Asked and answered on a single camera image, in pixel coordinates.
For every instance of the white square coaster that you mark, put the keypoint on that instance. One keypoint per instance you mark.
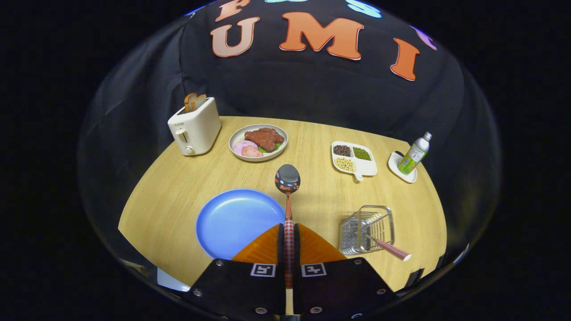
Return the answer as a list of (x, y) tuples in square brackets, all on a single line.
[(395, 162)]

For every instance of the green lettuce leaf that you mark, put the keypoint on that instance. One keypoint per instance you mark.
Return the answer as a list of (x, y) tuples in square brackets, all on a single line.
[(277, 146)]

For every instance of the blue round plate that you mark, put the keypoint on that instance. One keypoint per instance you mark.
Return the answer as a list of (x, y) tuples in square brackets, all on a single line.
[(236, 218)]

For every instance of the pink ham slice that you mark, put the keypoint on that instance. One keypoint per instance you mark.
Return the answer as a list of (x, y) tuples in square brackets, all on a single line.
[(241, 146), (252, 152)]

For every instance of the green label metal bottle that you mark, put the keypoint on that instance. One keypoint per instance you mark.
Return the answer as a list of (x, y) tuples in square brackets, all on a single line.
[(412, 156)]

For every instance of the brown meat piece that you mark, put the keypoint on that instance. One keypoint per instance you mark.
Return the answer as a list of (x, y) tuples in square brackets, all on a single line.
[(265, 137)]

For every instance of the green beans portion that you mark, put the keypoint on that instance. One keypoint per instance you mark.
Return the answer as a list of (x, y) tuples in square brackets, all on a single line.
[(362, 154)]

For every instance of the grey round food plate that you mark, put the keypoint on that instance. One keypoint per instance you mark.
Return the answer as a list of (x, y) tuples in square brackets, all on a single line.
[(236, 136)]

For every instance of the cream white toaster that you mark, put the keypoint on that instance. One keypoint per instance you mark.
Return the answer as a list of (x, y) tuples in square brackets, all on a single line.
[(200, 127)]

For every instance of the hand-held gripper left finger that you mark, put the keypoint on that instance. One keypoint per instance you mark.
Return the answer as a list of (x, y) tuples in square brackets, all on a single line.
[(281, 249)]

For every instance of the yellow soybeans portion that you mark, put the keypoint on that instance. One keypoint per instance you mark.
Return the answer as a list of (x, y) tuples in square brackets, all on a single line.
[(345, 164)]

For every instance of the brown toast slice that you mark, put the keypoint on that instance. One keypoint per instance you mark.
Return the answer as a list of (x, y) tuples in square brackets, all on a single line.
[(188, 102), (199, 101)]

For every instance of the white divided dish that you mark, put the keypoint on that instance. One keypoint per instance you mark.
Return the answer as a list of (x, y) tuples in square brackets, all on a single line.
[(368, 168)]

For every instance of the black backdrop cloth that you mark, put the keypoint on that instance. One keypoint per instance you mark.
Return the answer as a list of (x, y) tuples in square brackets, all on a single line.
[(312, 89)]

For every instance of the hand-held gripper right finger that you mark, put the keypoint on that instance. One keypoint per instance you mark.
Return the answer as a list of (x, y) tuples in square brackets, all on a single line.
[(297, 249)]

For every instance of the dark brown beans portion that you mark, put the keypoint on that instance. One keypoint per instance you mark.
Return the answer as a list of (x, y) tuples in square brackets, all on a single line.
[(342, 150)]

